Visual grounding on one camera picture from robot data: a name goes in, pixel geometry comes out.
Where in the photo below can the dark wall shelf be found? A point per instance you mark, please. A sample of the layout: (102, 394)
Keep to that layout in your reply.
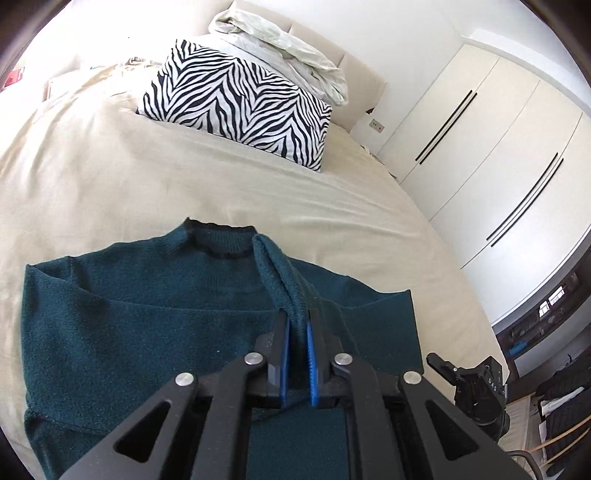
(545, 323)

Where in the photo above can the beige bed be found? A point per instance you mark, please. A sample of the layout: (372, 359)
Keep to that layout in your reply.
(138, 184)

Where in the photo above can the beige padded headboard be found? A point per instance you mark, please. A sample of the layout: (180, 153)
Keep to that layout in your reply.
(362, 90)

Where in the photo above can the teal knit sweater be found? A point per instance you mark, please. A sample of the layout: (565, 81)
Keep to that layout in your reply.
(138, 332)

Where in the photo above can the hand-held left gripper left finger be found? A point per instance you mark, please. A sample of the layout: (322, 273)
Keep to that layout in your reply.
(285, 360)

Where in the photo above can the crumpled white duvet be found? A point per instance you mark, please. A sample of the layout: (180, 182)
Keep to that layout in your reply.
(286, 46)

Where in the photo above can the wall socket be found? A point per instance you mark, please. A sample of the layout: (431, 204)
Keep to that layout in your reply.
(377, 125)

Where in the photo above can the white wardrobe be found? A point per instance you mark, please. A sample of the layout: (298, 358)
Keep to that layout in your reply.
(498, 152)

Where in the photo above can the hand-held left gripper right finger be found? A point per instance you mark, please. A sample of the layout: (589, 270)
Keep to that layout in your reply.
(313, 364)

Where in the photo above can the dark cloth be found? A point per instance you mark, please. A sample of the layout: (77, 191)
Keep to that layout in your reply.
(570, 415)

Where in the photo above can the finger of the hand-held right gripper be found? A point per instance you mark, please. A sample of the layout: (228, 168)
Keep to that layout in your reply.
(443, 368)

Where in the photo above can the zebra print pillow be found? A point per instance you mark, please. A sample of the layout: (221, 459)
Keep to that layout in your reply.
(231, 101)

